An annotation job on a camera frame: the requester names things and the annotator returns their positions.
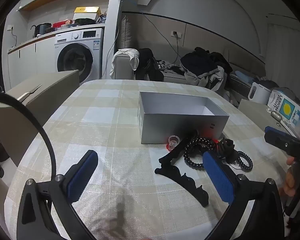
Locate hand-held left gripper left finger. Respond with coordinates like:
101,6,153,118
16,149,99,240

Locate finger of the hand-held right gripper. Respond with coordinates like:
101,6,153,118
264,126,300,155

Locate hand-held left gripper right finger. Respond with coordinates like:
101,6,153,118
202,151,285,240

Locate black beaded bracelet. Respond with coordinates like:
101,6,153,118
183,138,217,170

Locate black claw hair clip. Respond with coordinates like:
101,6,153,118
154,129,209,207

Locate grey cardboard box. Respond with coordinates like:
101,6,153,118
138,91,230,145

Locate person's right hand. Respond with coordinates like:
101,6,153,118
281,156,297,197

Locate clear wine glass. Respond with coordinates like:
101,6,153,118
267,108,284,127

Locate white carton with yellow circle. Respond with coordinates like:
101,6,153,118
267,89,300,133

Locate beige side table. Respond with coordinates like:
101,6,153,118
237,99,294,135

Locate white electric kettle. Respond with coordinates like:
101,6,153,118
247,82,272,104

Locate checked beige tablecloth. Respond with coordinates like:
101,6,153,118
4,79,290,240

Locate light blue pillow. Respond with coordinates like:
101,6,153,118
234,70,255,83

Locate grey hoodie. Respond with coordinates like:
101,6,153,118
184,66,228,92

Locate dark jacket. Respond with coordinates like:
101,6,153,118
179,47,233,77

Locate grey sofa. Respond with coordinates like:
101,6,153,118
114,54,267,98

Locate white washing machine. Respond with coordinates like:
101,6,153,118
54,27,104,84

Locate white garment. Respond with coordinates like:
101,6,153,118
109,48,140,78

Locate black striped pants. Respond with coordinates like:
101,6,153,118
135,47,165,82

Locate grey cushion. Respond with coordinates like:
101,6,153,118
117,15,134,50

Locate yellow cardboard box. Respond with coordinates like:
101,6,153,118
72,6,102,20

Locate black spiral hair tie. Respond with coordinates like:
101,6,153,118
230,151,254,172

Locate thin black power cable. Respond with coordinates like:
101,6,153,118
165,34,180,69

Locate blue cable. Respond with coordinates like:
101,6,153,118
112,0,180,67

